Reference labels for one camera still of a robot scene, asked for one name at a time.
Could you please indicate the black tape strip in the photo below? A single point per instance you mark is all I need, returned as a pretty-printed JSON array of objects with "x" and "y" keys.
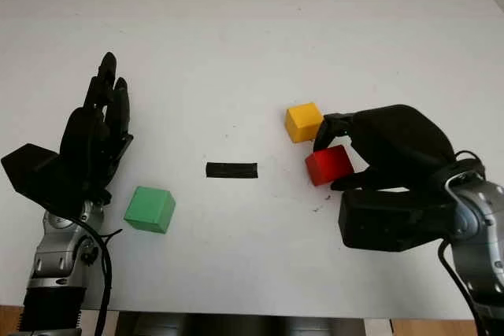
[{"x": 232, "y": 170}]

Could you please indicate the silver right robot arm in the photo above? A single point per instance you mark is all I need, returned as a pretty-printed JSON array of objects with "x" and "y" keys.
[{"x": 484, "y": 218}]

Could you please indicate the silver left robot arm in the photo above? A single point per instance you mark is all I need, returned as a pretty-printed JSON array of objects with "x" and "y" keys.
[{"x": 59, "y": 257}]

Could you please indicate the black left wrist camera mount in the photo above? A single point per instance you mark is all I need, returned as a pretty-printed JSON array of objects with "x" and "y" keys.
[{"x": 39, "y": 178}]

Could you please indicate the green wooden block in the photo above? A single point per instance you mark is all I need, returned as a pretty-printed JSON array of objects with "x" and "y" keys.
[{"x": 147, "y": 208}]

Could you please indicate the dark robot torso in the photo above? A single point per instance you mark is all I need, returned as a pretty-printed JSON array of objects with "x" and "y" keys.
[{"x": 240, "y": 325}]

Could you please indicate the yellow wooden block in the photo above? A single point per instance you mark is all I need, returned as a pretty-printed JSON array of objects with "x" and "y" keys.
[{"x": 303, "y": 121}]

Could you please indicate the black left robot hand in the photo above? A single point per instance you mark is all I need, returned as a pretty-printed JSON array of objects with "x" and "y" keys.
[{"x": 88, "y": 135}]

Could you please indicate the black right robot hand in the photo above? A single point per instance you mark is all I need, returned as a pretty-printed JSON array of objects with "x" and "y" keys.
[{"x": 401, "y": 143}]

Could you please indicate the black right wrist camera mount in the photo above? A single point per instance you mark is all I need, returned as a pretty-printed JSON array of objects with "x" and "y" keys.
[{"x": 386, "y": 222}]

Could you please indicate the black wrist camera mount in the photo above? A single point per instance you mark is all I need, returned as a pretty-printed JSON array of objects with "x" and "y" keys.
[
  {"x": 386, "y": 222},
  {"x": 39, "y": 178}
]

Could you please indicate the red wooden block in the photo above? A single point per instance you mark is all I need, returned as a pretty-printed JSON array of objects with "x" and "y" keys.
[{"x": 328, "y": 165}]

